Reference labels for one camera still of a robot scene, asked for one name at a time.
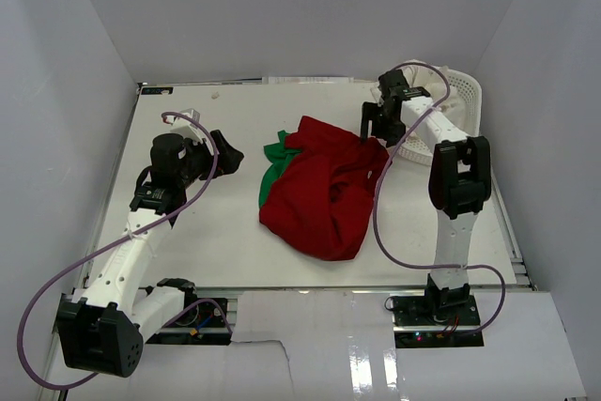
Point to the green t shirt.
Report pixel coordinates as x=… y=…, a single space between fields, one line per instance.
x=279 y=156

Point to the red t shirt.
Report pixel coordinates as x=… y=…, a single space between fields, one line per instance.
x=321 y=205

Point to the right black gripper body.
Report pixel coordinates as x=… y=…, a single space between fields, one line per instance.
x=382 y=113

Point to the black label sticker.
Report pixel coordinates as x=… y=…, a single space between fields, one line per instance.
x=156 y=90

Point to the white plastic laundry basket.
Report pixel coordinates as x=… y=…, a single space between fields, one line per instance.
x=462 y=105

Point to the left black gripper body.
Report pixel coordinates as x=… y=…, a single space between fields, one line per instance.
x=209 y=157

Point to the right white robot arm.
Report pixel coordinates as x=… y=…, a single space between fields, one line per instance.
x=459 y=183

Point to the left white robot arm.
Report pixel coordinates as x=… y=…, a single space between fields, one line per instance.
x=105 y=329

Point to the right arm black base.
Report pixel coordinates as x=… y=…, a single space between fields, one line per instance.
x=416 y=327

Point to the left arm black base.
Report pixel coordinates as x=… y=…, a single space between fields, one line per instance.
x=204 y=325

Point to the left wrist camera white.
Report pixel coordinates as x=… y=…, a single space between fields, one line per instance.
x=184 y=127

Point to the white t shirt in basket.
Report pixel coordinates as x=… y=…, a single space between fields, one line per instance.
x=417 y=75

